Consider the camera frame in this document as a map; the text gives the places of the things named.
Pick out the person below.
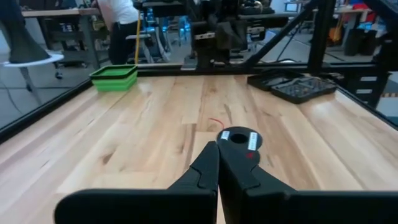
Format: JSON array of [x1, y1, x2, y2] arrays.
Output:
[[91, 0, 141, 66]]

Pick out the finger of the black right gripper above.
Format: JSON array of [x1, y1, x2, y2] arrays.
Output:
[[231, 22, 247, 52], [216, 22, 233, 52]]

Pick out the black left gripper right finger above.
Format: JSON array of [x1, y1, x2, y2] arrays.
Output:
[[217, 144, 398, 224]]

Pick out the black bit set case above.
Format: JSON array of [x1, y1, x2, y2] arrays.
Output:
[[247, 70, 338, 105]]

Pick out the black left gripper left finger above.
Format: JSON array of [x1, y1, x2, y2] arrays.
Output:
[[54, 141, 220, 224]]

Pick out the black hub white labels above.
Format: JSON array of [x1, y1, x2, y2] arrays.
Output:
[[354, 73, 385, 108]]

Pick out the wooden side table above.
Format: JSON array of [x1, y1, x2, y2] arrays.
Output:
[[21, 7, 102, 70]]

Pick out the black upright post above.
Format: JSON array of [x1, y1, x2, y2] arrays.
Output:
[[0, 0, 65, 68]]

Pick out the black waste bin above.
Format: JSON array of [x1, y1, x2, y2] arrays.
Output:
[[361, 29, 379, 57], [343, 28, 363, 57]]

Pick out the red cord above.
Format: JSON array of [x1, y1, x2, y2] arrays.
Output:
[[208, 117, 254, 159]]

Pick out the green plastic bin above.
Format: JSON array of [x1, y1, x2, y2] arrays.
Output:
[[89, 64, 139, 93]]

